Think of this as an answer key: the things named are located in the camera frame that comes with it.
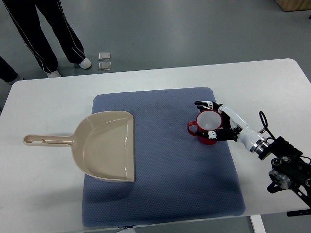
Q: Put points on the blue grey fabric mat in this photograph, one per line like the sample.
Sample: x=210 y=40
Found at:
x=177 y=177

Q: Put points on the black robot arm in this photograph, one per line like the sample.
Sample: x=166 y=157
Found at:
x=289 y=170

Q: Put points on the red mug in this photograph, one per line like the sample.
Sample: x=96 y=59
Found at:
x=206 y=121

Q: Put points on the black bracket at table edge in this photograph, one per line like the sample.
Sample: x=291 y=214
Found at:
x=304 y=212

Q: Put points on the upper metal floor plate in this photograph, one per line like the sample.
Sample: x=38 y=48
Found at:
x=104 y=56

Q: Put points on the white table leg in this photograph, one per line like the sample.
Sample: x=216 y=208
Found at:
x=257 y=224

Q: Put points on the wooden box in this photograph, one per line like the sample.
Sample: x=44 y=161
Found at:
x=294 y=5

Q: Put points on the beige plastic dustpan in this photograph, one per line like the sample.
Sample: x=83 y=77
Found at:
x=102 y=145

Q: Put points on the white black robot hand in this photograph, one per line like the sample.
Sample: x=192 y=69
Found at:
x=234 y=127

